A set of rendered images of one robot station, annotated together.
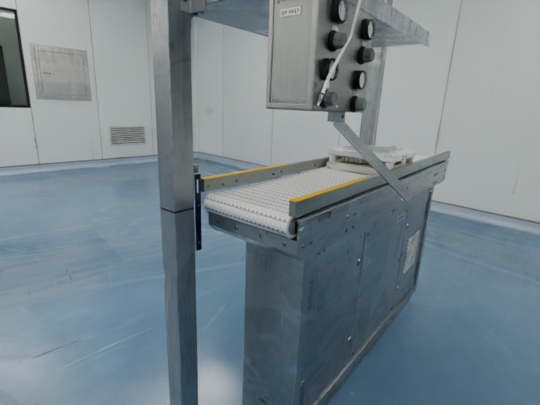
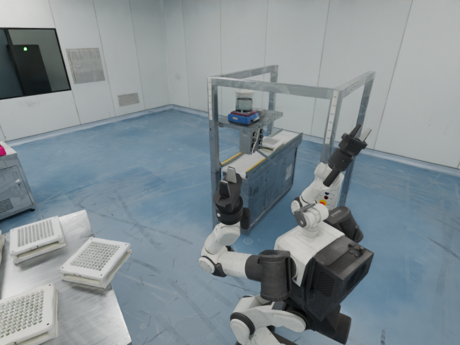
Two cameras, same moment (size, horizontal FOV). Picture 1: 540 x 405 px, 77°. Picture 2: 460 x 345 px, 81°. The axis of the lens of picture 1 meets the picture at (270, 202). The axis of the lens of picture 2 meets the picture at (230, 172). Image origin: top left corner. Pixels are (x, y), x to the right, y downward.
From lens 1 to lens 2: 1.71 m
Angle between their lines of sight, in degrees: 12
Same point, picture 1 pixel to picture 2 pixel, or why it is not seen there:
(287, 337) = (245, 202)
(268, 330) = not seen: hidden behind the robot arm
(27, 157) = (74, 121)
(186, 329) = not seen: hidden behind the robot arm
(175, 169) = (215, 163)
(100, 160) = (114, 117)
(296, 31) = (246, 139)
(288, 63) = (244, 144)
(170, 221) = (214, 175)
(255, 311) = not seen: hidden behind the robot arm
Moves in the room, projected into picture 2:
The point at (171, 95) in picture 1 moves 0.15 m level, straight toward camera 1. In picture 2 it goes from (215, 146) to (220, 152)
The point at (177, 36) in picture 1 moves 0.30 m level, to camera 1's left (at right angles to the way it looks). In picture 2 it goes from (215, 133) to (181, 134)
